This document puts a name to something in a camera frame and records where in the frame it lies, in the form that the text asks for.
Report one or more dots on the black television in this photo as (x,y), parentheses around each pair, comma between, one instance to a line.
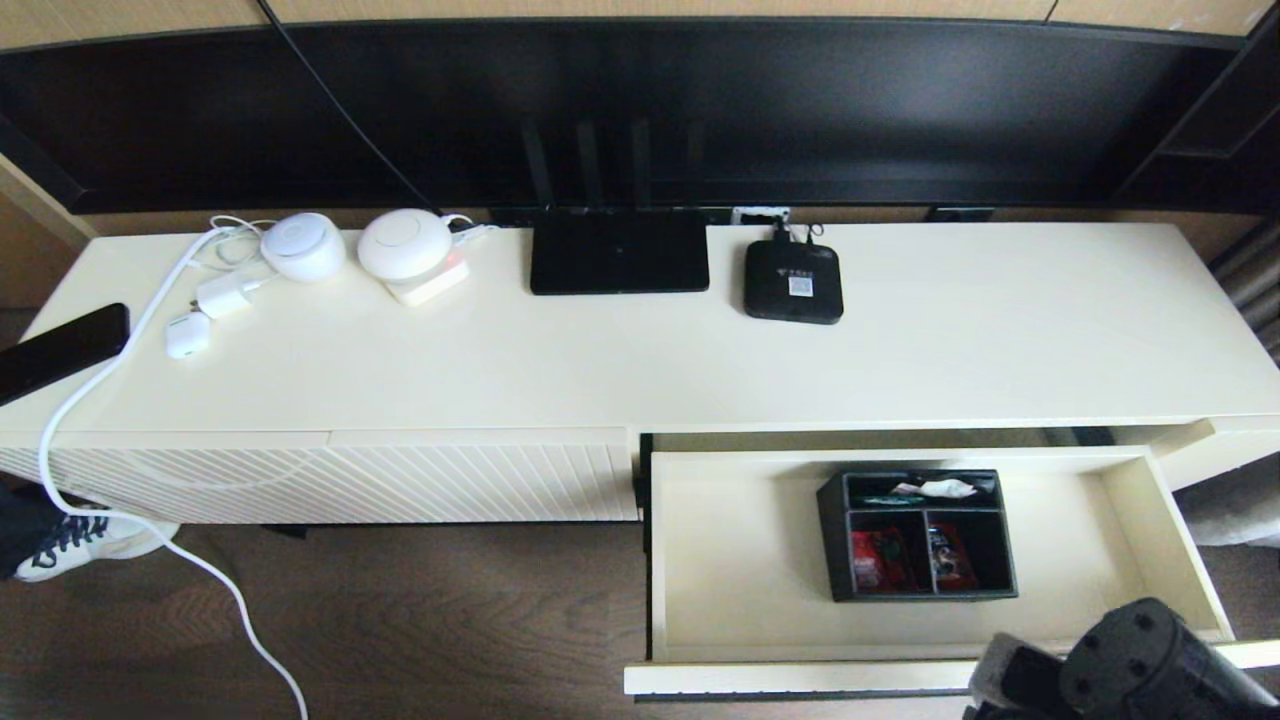
(700,100)

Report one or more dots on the small white round speaker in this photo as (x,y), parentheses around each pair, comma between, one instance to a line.
(300,250)

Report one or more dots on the black television foot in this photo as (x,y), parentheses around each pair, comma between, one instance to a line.
(960,213)

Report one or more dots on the white ribbed cabinet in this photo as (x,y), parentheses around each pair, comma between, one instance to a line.
(600,370)

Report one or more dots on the white round dome device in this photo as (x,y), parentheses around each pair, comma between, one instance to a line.
(405,245)

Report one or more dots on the black side shelf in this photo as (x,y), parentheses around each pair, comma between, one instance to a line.
(1230,130)

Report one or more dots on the black organizer box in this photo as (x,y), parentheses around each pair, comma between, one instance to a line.
(830,540)

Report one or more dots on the black set-top box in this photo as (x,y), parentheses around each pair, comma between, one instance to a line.
(790,300)

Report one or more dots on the white charger adapter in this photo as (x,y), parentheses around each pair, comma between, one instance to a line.
(222,297)

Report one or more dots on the white packet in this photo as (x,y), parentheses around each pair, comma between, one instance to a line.
(940,488)

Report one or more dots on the small white charger cube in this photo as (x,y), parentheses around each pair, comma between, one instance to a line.
(187,335)

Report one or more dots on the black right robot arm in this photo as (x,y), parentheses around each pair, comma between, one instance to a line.
(1130,650)

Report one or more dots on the white wall socket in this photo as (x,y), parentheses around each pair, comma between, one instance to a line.
(750,214)

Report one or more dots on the dark red-blue packet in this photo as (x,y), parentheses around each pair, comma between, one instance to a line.
(950,565)

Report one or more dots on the black smartphone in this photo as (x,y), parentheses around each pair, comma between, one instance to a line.
(60,350)

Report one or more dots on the black router with antennas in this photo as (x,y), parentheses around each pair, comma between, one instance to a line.
(620,255)

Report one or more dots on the white sneaker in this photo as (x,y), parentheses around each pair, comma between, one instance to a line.
(120,540)

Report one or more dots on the white pink square base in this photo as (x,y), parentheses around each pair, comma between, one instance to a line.
(440,285)

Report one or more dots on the cream fluted drawer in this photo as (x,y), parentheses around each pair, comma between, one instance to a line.
(740,580)

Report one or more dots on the cream fluted cabinet front panel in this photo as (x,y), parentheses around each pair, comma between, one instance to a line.
(480,480)
(200,480)

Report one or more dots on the dark trouser leg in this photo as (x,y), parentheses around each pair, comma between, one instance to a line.
(20,530)

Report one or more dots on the red packet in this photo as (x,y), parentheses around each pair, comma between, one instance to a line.
(880,560)

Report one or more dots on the green packet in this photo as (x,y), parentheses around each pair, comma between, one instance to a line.
(885,500)

